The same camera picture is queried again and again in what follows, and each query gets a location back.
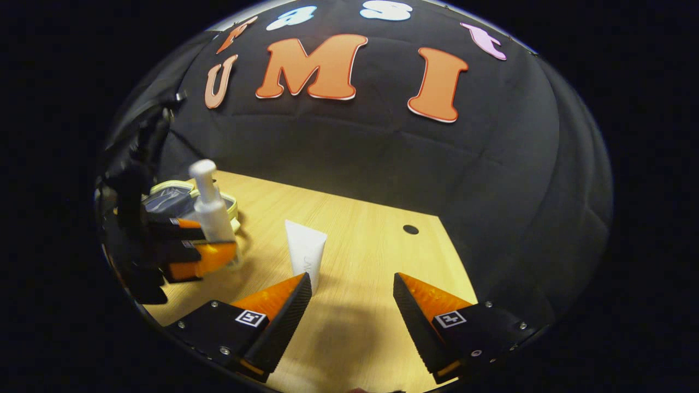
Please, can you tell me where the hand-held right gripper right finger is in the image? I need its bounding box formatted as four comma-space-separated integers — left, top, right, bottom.
393, 272, 547, 384

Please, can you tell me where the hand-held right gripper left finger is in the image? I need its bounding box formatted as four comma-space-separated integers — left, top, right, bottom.
164, 272, 313, 383

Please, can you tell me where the white pump bottle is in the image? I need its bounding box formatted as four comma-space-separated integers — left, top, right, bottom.
188, 159, 244, 271

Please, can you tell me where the white cream tube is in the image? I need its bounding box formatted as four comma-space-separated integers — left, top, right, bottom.
285, 219, 328, 280

